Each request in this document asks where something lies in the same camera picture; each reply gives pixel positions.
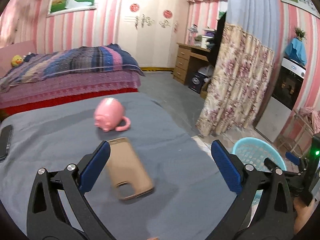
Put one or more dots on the wooden desk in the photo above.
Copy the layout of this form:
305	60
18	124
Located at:
188	61

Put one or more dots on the light blue plastic basket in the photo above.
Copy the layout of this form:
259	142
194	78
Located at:
254	151

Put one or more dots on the black smartphone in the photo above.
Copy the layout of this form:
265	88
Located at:
5	141

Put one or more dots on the grey table cloth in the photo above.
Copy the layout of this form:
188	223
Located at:
190	196

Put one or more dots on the pink headboard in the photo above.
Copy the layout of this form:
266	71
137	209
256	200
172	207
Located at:
8	52

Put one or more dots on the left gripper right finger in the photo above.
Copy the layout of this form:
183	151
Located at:
274	218

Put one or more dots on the yellow duck plush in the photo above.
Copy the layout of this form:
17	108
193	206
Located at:
16	61

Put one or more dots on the floral curtain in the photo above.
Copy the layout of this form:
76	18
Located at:
239	82

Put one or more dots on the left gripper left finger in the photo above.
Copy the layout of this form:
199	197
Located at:
46	216

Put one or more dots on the pink pig mug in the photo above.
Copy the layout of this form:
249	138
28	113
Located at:
110	115

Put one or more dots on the tan phone case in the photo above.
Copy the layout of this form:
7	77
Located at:
127	173

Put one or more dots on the black box under desk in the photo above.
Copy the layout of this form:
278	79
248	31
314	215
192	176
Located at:
196	82

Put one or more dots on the bed with plaid blanket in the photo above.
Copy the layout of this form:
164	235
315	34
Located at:
44	80

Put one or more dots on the right hand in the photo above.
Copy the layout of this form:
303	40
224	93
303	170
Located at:
304	212

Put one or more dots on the blue cloth on cabinet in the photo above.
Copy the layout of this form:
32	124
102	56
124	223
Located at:
295	50

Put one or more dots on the metal wire rack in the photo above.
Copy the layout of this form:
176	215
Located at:
296	136

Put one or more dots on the desk lamp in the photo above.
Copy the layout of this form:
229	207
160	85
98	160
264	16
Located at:
192	31

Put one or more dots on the pink cloth on rack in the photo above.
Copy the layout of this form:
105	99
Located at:
312	116

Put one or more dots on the potted green plant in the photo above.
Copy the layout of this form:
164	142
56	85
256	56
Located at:
300	33

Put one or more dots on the white wardrobe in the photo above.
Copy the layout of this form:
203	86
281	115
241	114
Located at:
150	30

